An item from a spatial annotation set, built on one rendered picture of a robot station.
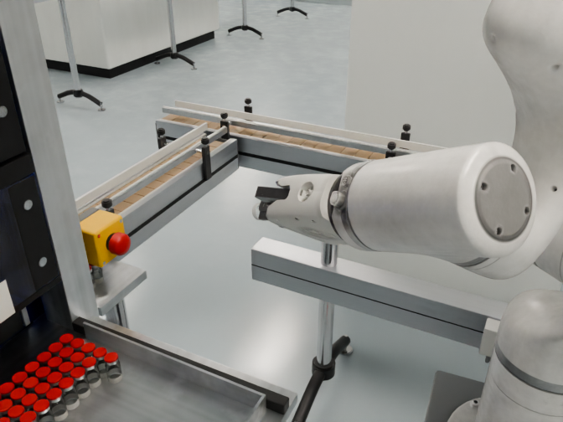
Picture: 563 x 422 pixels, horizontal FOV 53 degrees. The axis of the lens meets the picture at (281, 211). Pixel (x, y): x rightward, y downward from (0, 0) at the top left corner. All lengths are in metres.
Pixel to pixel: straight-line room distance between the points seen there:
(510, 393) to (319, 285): 1.05
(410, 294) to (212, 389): 0.87
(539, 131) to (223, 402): 0.58
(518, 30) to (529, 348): 0.37
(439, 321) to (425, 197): 1.25
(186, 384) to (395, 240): 0.52
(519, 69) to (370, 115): 1.62
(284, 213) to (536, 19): 0.28
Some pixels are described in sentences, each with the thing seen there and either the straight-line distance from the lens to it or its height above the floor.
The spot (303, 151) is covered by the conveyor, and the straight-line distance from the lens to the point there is 1.50.
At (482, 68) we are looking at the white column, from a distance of 1.94.
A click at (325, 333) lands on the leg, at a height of 0.29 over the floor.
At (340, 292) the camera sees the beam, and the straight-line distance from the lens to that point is 1.71.
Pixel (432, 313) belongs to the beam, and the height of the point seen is 0.50.
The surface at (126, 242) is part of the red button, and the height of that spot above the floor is 1.00.
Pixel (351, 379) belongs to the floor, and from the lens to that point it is 2.13.
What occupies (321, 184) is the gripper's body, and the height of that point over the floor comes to 1.29.
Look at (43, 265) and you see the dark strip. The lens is 0.94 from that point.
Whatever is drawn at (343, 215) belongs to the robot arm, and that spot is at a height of 1.28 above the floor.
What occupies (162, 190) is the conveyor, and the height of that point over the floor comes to 0.93.
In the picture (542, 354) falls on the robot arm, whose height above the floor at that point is 1.09.
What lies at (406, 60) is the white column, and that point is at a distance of 1.99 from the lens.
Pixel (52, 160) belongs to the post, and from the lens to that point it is 0.90.
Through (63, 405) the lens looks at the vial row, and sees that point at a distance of 0.89.
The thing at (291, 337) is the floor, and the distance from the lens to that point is 2.27.
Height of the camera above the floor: 1.54
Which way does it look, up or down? 30 degrees down
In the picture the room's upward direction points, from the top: straight up
